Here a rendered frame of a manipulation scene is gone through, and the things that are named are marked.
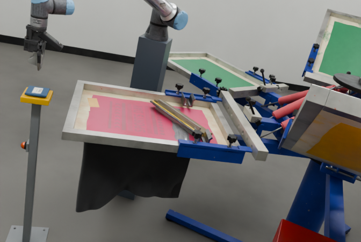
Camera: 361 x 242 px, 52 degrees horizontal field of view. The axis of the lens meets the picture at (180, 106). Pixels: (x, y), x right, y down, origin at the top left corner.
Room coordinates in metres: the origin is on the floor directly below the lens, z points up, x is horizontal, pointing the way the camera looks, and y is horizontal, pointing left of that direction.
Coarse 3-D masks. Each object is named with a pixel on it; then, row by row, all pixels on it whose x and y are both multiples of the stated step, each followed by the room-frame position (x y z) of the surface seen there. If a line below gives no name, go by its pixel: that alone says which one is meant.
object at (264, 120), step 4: (248, 120) 1.76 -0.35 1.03; (264, 120) 1.79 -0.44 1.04; (268, 120) 1.81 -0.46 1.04; (272, 120) 1.82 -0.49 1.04; (252, 124) 1.77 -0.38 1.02; (264, 124) 1.78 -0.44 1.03; (268, 124) 1.79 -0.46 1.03; (272, 124) 1.79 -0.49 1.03; (276, 124) 1.80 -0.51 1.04; (256, 128) 1.77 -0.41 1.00; (264, 128) 1.78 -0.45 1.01; (268, 128) 1.79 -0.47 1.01; (272, 128) 1.79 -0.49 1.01; (276, 128) 1.80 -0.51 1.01
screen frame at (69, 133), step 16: (80, 80) 1.87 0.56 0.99; (80, 96) 1.66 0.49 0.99; (144, 96) 1.92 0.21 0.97; (160, 96) 1.94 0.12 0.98; (64, 128) 1.33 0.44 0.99; (224, 128) 1.70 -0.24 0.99; (112, 144) 1.35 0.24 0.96; (128, 144) 1.36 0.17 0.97; (144, 144) 1.38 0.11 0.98; (160, 144) 1.39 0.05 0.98; (176, 144) 1.42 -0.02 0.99
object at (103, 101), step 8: (96, 96) 1.79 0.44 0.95; (104, 96) 1.81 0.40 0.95; (104, 104) 1.71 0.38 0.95; (136, 104) 1.81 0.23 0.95; (144, 104) 1.83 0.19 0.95; (152, 104) 1.86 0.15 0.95; (104, 112) 1.62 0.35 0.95; (184, 112) 1.85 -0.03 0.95; (192, 112) 1.88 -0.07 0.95; (200, 112) 1.90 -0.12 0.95; (168, 120) 1.70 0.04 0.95; (200, 120) 1.80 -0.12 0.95
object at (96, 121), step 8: (96, 112) 1.60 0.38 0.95; (88, 120) 1.50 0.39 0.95; (96, 120) 1.52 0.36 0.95; (104, 120) 1.54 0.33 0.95; (88, 128) 1.44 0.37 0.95; (96, 128) 1.45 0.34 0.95; (104, 128) 1.47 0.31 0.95; (168, 128) 1.62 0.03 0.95; (208, 128) 1.73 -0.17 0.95; (144, 136) 1.48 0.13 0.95; (152, 136) 1.50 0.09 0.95; (160, 136) 1.52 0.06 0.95; (168, 136) 1.54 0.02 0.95; (192, 136) 1.60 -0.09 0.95
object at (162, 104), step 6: (162, 102) 1.79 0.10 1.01; (156, 108) 1.80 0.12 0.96; (168, 108) 1.75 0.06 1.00; (174, 114) 1.71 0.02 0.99; (180, 114) 1.69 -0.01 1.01; (174, 120) 1.70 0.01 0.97; (186, 120) 1.65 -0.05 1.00; (180, 126) 1.66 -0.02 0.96; (192, 126) 1.62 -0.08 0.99; (198, 126) 1.60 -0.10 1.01
